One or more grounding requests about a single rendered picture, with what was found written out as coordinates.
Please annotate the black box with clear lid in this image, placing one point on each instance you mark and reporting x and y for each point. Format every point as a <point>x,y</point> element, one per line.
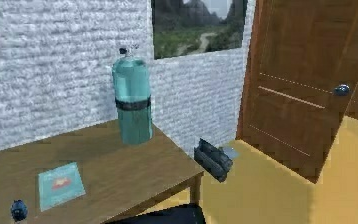
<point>212,160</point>

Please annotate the black rounded seat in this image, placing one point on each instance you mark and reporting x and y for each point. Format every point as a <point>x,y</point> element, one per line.
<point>167,215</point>

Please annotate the teal tank with black band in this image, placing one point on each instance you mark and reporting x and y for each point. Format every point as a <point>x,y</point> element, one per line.
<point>133,83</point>

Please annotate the brown wooden table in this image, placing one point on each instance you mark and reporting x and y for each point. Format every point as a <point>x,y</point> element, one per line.
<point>127,173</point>

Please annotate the framed landscape picture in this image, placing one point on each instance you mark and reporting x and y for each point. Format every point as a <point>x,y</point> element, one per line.
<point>193,30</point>

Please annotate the brown wooden door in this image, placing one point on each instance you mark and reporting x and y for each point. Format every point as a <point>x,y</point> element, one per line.
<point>287,66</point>

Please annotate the teal book with red mark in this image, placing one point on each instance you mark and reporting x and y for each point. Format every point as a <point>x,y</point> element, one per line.
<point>53,196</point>

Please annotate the dark blue round door knob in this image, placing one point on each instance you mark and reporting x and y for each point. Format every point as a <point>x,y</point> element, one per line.
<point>341,90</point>

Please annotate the small dark blue round object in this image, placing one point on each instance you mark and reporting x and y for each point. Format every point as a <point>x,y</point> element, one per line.
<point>19,210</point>

